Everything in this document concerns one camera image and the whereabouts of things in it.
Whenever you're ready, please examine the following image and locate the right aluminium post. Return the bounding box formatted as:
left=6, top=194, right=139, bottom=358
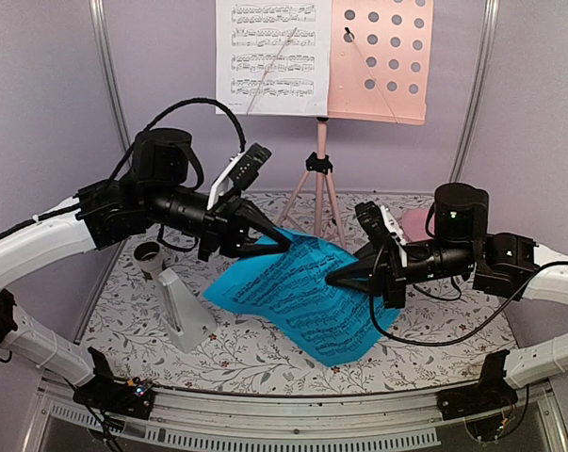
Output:
left=448, top=0, right=499, bottom=183

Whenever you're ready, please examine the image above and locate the left camera cable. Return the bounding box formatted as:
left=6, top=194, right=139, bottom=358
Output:
left=106, top=97, right=247, bottom=189

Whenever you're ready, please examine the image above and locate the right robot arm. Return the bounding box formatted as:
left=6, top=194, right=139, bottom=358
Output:
left=326, top=183, right=568, bottom=411

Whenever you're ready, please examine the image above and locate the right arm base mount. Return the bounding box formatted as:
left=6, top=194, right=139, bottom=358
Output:
left=436, top=379, right=522, bottom=444

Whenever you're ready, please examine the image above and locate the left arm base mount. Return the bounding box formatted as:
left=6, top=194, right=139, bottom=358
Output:
left=73, top=376, right=155, bottom=420

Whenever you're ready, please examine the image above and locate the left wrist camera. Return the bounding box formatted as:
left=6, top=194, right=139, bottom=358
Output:
left=207, top=143, right=272, bottom=210

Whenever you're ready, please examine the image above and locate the white metronome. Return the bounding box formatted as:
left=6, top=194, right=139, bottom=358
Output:
left=157, top=268, right=218, bottom=353

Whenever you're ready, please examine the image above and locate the pink music stand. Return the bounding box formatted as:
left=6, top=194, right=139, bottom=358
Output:
left=304, top=1, right=433, bottom=234

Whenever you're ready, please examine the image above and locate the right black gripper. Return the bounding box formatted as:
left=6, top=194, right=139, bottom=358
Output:
left=324, top=237, right=477, bottom=310

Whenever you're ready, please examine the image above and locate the pink plate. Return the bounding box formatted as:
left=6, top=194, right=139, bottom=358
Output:
left=400, top=208, right=434, bottom=242

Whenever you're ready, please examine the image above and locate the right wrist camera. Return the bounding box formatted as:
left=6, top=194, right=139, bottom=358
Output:
left=354, top=202, right=408, bottom=267

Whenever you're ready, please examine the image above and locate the paper coffee cup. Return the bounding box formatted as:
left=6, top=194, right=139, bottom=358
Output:
left=133, top=241, right=166, bottom=282

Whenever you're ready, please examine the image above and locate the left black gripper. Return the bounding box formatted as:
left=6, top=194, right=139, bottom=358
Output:
left=144, top=182, right=292, bottom=261

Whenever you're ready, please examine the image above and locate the sheet music paper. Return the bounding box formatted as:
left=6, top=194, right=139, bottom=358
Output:
left=216, top=0, right=333, bottom=117

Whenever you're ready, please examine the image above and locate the aluminium post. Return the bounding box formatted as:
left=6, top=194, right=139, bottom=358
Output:
left=448, top=0, right=499, bottom=183
left=88, top=0, right=131, bottom=153

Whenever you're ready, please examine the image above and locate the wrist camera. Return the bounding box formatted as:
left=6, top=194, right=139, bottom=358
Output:
left=207, top=143, right=272, bottom=210
left=354, top=202, right=408, bottom=267

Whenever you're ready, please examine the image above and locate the front aluminium rail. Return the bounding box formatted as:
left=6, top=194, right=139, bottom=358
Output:
left=22, top=364, right=568, bottom=452

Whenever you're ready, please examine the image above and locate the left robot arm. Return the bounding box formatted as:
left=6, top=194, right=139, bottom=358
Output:
left=0, top=128, right=290, bottom=409

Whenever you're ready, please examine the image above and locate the blue cloth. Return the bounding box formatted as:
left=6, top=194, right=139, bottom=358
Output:
left=203, top=229, right=381, bottom=367

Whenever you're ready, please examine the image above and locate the left aluminium post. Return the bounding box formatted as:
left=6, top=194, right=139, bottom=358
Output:
left=88, top=0, right=131, bottom=153

